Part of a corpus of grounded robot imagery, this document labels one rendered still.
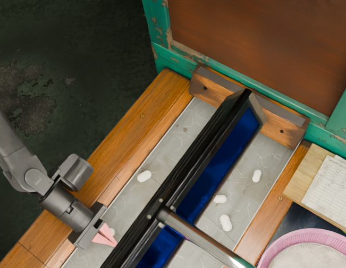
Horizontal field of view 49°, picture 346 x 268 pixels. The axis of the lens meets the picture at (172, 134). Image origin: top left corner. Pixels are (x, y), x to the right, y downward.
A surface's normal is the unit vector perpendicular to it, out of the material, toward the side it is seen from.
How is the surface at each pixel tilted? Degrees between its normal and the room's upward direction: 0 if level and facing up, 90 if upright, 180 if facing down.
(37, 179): 44
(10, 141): 39
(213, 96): 67
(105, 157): 0
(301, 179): 0
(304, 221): 0
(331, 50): 90
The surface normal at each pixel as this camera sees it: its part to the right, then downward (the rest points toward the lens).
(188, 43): -0.58, 0.75
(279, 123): -0.56, 0.50
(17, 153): 0.62, -0.14
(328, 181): -0.09, -0.45
